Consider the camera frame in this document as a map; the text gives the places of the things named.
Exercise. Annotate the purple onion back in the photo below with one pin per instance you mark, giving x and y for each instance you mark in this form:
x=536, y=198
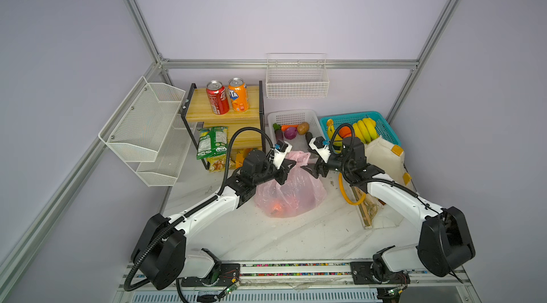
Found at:
x=290, y=134

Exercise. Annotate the white canvas tote bag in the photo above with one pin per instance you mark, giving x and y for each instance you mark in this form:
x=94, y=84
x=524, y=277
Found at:
x=373, y=213

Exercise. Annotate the white mesh wall rack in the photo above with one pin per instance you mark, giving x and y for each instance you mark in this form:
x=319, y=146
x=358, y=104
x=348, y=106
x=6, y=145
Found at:
x=146, y=132

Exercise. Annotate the orange soda can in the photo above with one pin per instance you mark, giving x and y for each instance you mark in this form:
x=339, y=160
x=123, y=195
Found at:
x=238, y=95

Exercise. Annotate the white wire wall basket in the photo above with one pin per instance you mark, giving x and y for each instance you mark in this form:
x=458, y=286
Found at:
x=296, y=76

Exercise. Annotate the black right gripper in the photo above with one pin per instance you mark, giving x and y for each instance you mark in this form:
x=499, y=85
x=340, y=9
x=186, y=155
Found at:
x=313, y=170

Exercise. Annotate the pink plastic grocery bag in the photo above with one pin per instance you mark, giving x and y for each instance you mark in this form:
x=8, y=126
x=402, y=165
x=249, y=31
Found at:
x=298, y=195

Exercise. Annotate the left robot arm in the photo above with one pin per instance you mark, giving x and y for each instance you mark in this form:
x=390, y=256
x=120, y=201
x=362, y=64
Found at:
x=160, y=254

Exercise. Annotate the yellow corn chips bag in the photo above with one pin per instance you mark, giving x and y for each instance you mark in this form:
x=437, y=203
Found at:
x=219, y=163

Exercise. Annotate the orange mango gummy bag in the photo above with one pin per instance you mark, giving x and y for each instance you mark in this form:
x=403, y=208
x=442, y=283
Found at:
x=241, y=154

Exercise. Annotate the red cola can middle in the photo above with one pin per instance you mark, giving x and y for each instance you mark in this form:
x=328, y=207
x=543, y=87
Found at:
x=217, y=96

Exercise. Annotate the yellow banana left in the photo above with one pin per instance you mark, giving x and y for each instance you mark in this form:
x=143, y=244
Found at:
x=337, y=140

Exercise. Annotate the black frame wooden shelf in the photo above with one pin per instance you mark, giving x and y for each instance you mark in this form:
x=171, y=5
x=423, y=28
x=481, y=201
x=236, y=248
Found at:
x=196, y=111

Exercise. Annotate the orange carrot back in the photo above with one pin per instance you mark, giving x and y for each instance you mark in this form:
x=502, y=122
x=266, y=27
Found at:
x=285, y=127

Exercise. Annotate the brown potato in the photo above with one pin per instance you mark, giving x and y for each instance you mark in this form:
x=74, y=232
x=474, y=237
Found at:
x=303, y=128

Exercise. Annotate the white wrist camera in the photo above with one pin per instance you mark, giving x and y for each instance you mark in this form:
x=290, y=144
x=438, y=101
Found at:
x=320, y=146
x=280, y=151

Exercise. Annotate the dark green cucumber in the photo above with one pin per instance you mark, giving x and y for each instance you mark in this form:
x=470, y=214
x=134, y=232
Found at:
x=308, y=137

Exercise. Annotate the light purple eggplant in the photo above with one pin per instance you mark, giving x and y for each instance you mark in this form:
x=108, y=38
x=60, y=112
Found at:
x=278, y=133

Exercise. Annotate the yellow banana bunch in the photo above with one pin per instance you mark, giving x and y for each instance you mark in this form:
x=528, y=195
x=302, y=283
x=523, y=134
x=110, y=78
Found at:
x=365, y=130

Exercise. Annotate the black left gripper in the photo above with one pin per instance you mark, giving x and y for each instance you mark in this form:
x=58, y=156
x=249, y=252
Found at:
x=283, y=170

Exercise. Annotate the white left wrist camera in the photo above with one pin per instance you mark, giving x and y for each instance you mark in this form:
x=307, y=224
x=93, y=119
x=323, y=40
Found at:
x=280, y=151

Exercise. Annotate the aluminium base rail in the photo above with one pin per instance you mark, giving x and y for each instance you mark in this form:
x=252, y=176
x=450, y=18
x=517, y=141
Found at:
x=309, y=281

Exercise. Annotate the teal plastic fruit basket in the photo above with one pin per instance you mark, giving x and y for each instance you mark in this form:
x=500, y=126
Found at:
x=383, y=128

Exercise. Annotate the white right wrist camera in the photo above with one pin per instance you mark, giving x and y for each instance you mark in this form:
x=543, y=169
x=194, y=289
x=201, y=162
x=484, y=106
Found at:
x=320, y=146

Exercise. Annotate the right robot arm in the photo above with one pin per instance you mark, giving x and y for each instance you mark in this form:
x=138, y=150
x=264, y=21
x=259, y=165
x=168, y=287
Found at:
x=445, y=241

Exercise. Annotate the green snack bag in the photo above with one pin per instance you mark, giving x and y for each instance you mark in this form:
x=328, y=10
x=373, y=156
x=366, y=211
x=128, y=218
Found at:
x=212, y=142

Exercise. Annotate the orange fruit back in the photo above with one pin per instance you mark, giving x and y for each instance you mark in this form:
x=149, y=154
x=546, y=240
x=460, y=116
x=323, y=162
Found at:
x=344, y=132

